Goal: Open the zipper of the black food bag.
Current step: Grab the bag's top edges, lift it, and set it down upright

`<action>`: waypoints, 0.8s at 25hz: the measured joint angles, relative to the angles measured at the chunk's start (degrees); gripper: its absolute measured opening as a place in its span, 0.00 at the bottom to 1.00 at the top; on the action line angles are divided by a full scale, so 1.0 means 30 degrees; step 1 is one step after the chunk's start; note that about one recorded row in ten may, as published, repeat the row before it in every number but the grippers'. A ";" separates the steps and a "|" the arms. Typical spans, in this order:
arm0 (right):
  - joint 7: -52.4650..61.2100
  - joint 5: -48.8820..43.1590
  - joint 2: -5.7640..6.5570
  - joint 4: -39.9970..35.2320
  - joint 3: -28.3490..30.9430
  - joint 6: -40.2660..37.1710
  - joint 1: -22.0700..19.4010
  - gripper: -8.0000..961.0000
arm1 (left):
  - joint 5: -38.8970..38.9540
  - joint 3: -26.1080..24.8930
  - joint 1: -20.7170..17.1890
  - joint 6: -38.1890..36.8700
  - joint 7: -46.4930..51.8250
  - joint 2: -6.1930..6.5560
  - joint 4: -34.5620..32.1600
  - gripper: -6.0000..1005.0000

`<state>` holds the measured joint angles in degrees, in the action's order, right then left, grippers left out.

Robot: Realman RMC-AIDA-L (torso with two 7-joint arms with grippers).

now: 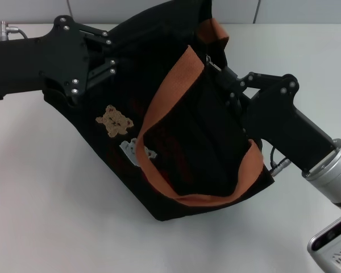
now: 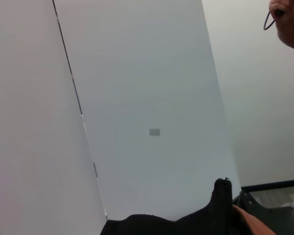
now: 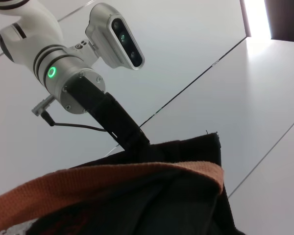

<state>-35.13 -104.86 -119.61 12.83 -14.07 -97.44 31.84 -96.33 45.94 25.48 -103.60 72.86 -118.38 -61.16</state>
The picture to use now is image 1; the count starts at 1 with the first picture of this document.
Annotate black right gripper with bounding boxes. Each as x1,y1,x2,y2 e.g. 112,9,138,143
221,67,336,173

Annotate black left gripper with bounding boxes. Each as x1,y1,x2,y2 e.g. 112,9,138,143
0,14,117,105

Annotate black food bag orange handles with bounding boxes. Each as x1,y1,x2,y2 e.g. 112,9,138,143
42,0,275,222

